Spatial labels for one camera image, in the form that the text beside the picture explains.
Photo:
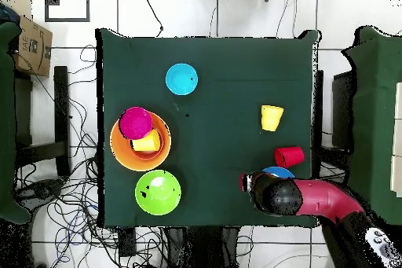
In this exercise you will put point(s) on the large blue bowl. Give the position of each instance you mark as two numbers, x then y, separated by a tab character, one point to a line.
278	172

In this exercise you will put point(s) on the red cup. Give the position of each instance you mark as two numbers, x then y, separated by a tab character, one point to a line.
290	156

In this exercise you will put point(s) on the orange-yellow cup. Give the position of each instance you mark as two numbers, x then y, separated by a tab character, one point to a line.
270	125

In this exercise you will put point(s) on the yellow cup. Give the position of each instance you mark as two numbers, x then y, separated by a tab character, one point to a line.
146	144
272	111

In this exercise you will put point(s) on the small orange-red bowl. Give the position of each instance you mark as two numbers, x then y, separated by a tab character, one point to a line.
147	154

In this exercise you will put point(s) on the small light blue bowl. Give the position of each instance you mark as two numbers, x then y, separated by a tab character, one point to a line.
181	79

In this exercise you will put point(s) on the small magenta bowl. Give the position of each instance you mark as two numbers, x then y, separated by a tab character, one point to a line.
135	123

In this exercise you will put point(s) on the large orange-yellow bowl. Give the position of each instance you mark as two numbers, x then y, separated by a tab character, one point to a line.
121	151

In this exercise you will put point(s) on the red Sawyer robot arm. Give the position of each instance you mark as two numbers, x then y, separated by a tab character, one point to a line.
326	197

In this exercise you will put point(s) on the white box stack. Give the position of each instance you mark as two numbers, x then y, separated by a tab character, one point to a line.
397	139

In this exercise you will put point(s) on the large green bowl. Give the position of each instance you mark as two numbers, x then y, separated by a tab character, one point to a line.
157	195

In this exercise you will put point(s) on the dark green tablecloth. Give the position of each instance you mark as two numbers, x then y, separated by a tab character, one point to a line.
204	54

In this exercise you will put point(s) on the green cloth-covered table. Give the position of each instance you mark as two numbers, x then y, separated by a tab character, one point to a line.
377	107
6	123

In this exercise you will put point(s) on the black metal stand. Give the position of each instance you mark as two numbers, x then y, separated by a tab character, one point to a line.
62	107

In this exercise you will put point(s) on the cardboard box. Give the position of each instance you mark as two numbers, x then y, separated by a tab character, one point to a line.
33	48

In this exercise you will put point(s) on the black square frame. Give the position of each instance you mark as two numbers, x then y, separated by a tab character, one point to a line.
67	20

